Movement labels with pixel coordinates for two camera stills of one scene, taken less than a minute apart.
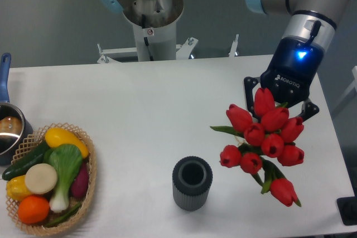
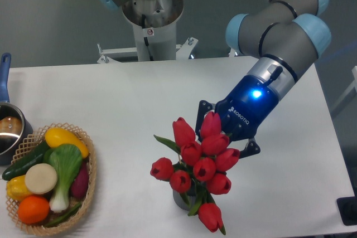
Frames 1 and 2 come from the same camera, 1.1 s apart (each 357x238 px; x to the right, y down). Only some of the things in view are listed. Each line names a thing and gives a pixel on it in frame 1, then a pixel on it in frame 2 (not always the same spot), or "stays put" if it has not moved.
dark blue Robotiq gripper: (294, 64) -> (242, 112)
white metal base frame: (108, 54) stays put
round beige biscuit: (40, 178) stays put
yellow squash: (54, 136) stays put
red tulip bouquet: (264, 140) -> (200, 167)
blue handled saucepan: (15, 129) stays put
